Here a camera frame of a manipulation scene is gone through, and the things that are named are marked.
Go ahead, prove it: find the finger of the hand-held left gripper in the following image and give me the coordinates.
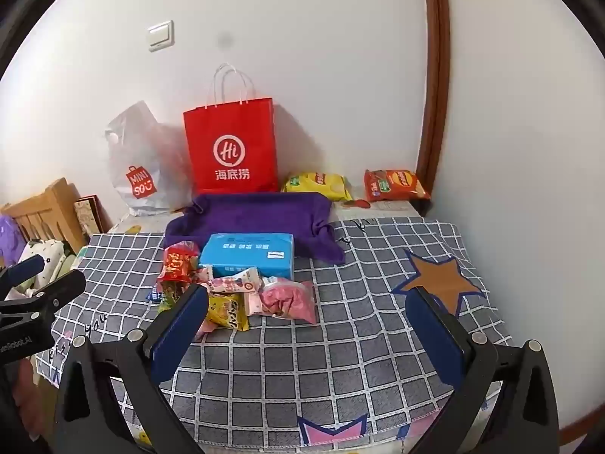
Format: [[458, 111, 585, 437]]
[[0, 271, 87, 332], [0, 254, 44, 301]]

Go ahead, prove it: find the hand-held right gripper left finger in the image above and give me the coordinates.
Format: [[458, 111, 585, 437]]
[[52, 285, 209, 454]]

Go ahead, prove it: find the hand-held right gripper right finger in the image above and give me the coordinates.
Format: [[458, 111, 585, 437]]
[[406, 288, 572, 454]]

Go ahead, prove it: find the green snack packet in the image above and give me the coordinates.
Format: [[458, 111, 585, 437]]
[[158, 284, 191, 314]]

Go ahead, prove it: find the yellow black-lettered snack packet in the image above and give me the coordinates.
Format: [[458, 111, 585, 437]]
[[203, 292, 250, 332]]

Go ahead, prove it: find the red snack packet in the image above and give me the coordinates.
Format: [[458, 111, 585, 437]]
[[163, 242, 202, 294]]

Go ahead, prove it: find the long pink bear packet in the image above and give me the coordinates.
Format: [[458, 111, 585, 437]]
[[203, 267, 263, 295]]

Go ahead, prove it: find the pale pink peach packet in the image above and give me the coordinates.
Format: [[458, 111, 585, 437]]
[[243, 291, 265, 316]]

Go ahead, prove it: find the pink yellow-edged snack packet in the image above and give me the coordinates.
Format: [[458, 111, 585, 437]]
[[258, 278, 316, 325]]

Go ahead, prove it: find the purple towel-lined basket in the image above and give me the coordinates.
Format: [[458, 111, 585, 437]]
[[164, 192, 346, 263]]

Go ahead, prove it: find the person's left hand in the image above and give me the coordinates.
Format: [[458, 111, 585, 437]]
[[13, 357, 44, 440]]

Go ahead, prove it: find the white spotted clothing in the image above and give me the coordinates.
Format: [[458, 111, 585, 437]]
[[19, 240, 76, 291]]

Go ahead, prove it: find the purple cloth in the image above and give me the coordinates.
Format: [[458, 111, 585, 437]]
[[0, 215, 25, 262]]

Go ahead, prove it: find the wooden headboard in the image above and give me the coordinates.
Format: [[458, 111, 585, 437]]
[[0, 178, 88, 256]]

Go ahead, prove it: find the patterned box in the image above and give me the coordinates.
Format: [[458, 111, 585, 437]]
[[73, 194, 114, 242]]

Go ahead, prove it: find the blue tissue pack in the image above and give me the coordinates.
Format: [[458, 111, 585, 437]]
[[199, 233, 295, 281]]

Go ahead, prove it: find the grey checkered cloth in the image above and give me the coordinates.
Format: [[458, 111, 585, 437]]
[[33, 218, 513, 442]]

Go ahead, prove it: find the white plastic bag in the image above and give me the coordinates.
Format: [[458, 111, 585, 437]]
[[105, 100, 194, 217]]

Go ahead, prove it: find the orange chip bag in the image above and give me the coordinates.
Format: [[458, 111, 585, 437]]
[[364, 169, 432, 202]]

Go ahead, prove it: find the red paper bag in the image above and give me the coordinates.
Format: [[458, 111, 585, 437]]
[[183, 63, 279, 194]]

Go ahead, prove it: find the yellow chip bag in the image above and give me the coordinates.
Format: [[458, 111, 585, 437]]
[[282, 171, 354, 202]]

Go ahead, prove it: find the brown wooden door frame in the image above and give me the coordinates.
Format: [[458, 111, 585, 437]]
[[416, 0, 451, 209]]

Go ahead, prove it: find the white light switch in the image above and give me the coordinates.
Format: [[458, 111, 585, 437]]
[[147, 20, 175, 52]]

